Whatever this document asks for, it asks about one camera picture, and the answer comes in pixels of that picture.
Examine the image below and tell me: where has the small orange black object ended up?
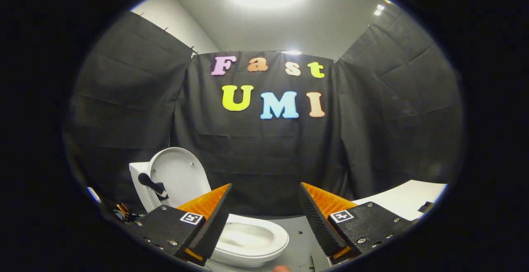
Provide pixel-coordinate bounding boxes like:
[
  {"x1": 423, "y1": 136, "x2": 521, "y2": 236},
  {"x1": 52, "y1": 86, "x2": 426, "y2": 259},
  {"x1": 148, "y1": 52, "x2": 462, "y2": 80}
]
[{"x1": 112, "y1": 202, "x2": 139, "y2": 224}]

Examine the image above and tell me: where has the white toilet lid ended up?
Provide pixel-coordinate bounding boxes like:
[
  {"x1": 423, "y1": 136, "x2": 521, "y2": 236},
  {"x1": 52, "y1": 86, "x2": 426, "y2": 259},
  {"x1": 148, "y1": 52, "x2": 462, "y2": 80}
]
[{"x1": 148, "y1": 147, "x2": 212, "y2": 208}]

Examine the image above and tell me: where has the white ceramic toilet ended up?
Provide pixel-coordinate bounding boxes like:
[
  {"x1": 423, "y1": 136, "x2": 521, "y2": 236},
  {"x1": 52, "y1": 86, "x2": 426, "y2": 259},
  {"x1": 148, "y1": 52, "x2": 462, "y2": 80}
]
[{"x1": 129, "y1": 162, "x2": 290, "y2": 268}]

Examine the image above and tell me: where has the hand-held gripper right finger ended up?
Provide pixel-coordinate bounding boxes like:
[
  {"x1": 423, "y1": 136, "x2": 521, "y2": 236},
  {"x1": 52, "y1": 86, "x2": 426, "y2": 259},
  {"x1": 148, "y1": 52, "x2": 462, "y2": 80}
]
[{"x1": 298, "y1": 182, "x2": 414, "y2": 265}]

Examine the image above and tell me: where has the white grooved cabinet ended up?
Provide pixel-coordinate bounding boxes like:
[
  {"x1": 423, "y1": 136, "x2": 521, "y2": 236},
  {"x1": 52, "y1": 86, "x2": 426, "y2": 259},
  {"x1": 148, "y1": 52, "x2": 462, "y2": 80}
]
[{"x1": 351, "y1": 180, "x2": 448, "y2": 222}]

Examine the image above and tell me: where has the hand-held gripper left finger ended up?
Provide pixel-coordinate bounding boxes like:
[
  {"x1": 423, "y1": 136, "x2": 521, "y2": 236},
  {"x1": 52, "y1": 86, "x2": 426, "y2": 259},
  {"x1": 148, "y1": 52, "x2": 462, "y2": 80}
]
[{"x1": 124, "y1": 183, "x2": 233, "y2": 267}]

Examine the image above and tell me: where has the black backdrop cloth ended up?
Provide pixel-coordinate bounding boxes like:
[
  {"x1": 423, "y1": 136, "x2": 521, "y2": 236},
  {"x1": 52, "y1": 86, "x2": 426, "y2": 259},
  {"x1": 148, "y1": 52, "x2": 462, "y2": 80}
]
[{"x1": 62, "y1": 3, "x2": 463, "y2": 217}]

